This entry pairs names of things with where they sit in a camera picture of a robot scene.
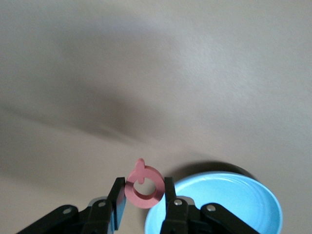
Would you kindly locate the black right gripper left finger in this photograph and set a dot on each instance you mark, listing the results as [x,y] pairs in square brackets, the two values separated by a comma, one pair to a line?
[102,217]

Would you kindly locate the blue plate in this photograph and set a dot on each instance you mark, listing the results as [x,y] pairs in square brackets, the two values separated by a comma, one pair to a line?
[219,207]

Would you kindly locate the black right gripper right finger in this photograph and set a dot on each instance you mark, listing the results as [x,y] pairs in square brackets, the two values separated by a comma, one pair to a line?
[175,217]

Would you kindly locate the red foam letter Q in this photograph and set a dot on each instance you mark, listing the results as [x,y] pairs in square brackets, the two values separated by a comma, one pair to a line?
[131,195]

